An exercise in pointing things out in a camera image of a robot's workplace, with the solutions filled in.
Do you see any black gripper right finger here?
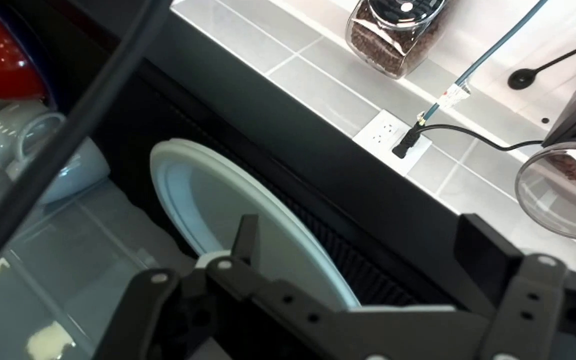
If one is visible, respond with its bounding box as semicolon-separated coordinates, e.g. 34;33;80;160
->
455;214;524;307

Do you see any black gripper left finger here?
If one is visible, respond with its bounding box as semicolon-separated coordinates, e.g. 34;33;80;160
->
198;214;258;305

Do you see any white mug on shelf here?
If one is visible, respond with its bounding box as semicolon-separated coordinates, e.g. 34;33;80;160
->
0;101;110;205

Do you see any black coffee grinder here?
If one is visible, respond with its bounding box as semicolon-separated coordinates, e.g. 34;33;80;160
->
514;90;576;239

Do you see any glass jar of coffee beans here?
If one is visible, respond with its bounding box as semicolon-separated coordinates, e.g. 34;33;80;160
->
346;0;455;78

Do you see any black power plug cable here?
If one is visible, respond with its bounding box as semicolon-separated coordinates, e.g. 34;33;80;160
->
391;122;546;160

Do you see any white wall outlet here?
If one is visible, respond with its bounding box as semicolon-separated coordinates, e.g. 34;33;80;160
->
354;110;432;174

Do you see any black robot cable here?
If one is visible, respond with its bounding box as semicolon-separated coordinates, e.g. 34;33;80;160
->
0;0;175;292

